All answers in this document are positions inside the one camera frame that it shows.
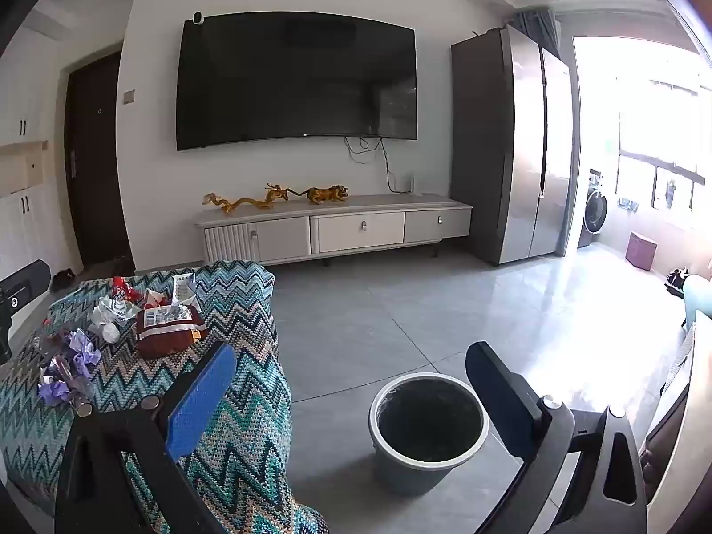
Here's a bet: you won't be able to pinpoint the white paper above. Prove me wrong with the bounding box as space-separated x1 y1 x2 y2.
89 295 146 343

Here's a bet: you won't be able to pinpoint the purple wrapper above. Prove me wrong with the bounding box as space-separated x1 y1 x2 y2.
65 329 102 368
38 377 74 407

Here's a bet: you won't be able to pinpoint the brown snack bag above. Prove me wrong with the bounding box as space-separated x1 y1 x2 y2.
135 305 210 360

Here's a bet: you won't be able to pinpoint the golden dragon figurine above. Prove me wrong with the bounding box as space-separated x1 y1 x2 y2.
203 182 295 217

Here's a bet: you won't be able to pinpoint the zigzag knitted blanket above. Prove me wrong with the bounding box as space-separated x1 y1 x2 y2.
0 260 329 534

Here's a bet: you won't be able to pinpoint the grey washing machine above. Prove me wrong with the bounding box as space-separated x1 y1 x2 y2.
578 170 610 249

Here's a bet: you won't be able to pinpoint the white built-in cabinet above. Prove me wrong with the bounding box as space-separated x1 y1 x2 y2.
0 28 84 290

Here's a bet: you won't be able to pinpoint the large black wall television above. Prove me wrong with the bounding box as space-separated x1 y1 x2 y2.
176 11 419 151

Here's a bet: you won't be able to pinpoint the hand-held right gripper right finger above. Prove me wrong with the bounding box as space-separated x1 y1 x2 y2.
466 341 649 534

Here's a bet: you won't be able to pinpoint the light blue chair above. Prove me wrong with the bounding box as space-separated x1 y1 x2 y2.
683 275 712 335

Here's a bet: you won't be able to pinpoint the golden tiger figurine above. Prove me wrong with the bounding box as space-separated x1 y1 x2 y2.
289 185 350 205

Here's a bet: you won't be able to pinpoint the white printed carton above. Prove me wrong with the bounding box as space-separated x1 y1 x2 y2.
171 272 198 307

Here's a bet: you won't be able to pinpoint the grey plastic bin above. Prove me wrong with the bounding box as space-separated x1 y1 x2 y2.
368 375 490 497

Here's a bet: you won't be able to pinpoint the black bag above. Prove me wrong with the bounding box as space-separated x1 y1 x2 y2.
664 268 691 298

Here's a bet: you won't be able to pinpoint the purple storage stool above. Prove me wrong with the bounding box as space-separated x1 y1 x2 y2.
625 232 658 271

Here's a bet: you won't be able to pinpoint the silver double-door refrigerator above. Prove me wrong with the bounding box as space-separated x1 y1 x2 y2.
450 23 574 267

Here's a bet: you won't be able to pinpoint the white television cabinet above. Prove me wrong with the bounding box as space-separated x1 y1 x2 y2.
194 194 473 266

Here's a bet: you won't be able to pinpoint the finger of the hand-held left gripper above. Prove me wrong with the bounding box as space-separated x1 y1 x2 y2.
0 259 52 324

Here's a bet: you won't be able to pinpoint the red snack packet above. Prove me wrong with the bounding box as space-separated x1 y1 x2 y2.
110 275 140 301

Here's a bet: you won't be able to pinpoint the balcony window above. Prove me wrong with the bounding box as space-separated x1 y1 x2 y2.
615 72 712 212

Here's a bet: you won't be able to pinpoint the dark brown entrance door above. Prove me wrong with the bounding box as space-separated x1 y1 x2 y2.
64 51 134 273

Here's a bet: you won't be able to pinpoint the black television cables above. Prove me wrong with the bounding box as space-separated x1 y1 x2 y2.
344 134 399 193

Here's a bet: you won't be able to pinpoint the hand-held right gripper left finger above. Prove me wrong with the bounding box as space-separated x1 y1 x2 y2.
56 341 238 534

